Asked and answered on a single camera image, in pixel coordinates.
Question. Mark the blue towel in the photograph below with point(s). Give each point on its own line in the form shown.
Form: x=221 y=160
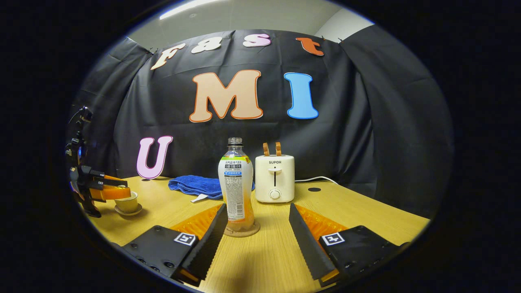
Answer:
x=195 y=185

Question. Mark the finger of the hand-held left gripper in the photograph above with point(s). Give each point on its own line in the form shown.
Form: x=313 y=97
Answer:
x=110 y=182
x=110 y=194

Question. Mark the cream teacup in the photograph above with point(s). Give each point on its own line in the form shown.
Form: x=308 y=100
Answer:
x=128 y=205

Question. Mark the cream saucer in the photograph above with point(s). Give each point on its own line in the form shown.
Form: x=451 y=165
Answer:
x=137 y=211

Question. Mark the white toaster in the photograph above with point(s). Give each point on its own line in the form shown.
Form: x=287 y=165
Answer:
x=274 y=179

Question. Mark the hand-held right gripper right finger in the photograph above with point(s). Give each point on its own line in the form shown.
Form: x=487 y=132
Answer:
x=307 y=244

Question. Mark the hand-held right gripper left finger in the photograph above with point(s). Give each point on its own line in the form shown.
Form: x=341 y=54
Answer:
x=209 y=242

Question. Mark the clear water bottle orange drink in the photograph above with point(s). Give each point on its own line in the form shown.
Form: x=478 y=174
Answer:
x=236 y=191

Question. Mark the black backdrop cloth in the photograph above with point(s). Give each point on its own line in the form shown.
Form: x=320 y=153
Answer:
x=366 y=142

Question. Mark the bread slice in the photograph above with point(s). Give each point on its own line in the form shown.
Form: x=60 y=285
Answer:
x=266 y=149
x=279 y=149

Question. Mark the round cork coaster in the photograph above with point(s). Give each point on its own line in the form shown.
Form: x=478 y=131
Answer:
x=252 y=232

